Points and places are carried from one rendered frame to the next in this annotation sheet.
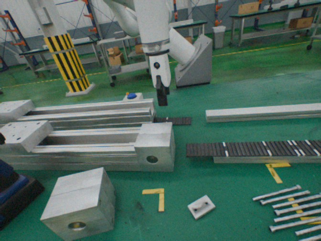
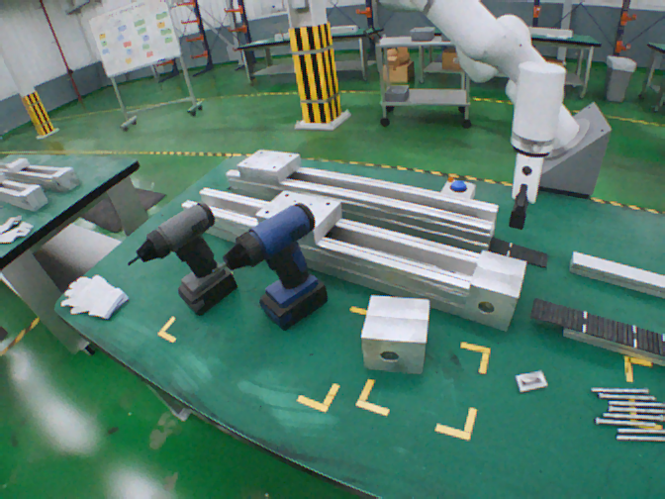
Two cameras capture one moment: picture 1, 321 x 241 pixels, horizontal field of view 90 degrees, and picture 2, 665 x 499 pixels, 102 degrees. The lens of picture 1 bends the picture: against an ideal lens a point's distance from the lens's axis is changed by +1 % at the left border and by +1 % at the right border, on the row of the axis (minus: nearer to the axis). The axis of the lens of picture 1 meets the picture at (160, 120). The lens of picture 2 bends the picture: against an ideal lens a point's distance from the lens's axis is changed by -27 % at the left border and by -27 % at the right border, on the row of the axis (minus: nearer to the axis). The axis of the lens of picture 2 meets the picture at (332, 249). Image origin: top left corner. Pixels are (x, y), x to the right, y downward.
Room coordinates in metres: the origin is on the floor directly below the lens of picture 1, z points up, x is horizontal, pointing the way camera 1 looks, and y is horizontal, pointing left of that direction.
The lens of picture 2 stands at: (-0.15, 0.12, 1.32)
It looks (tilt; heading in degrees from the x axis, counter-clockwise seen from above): 39 degrees down; 24
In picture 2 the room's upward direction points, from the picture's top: 9 degrees counter-clockwise
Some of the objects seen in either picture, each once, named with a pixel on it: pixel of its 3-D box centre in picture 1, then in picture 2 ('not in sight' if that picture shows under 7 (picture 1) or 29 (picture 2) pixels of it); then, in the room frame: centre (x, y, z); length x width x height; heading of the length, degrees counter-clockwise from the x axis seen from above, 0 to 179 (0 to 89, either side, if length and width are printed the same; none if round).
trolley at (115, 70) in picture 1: (123, 56); (420, 73); (3.63, 0.51, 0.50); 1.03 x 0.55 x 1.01; 94
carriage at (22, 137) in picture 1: (20, 139); (299, 220); (0.44, 0.46, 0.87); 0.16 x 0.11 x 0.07; 77
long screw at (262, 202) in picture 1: (284, 197); (625, 397); (0.16, -0.23, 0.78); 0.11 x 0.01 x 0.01; 93
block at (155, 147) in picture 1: (157, 143); (496, 286); (0.35, 0.02, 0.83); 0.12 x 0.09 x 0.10; 167
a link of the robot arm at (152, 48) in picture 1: (156, 46); (531, 140); (0.52, -0.03, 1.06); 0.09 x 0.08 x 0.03; 167
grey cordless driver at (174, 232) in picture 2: not in sight; (183, 266); (0.23, 0.64, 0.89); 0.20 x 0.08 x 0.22; 156
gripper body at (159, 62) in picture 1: (159, 66); (527, 168); (0.52, -0.03, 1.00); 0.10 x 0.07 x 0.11; 167
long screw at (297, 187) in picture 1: (275, 193); (619, 390); (0.18, -0.22, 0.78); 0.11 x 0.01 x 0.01; 94
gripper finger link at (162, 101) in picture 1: (161, 98); (518, 217); (0.47, -0.02, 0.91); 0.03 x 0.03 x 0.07; 77
